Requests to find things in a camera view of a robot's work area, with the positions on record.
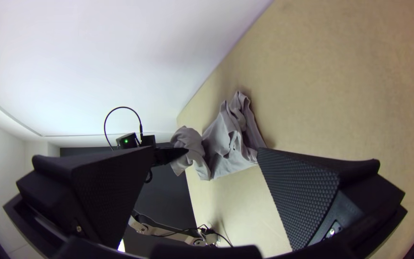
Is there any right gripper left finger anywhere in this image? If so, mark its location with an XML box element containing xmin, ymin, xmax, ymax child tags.
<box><xmin>15</xmin><ymin>145</ymin><xmax>156</xmax><ymax>249</ymax></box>

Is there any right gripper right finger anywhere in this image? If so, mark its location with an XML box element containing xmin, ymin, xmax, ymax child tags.
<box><xmin>256</xmin><ymin>146</ymin><xmax>406</xmax><ymax>252</ymax></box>

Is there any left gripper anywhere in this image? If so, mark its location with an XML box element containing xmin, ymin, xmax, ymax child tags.
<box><xmin>116</xmin><ymin>132</ymin><xmax>190</xmax><ymax>167</ymax></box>

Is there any grey t-shirt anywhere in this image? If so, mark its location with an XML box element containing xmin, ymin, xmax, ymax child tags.
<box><xmin>170</xmin><ymin>90</ymin><xmax>267</xmax><ymax>182</ymax></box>

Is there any black cable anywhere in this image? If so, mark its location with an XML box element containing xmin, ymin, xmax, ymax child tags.
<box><xmin>103</xmin><ymin>106</ymin><xmax>144</xmax><ymax>151</ymax></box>

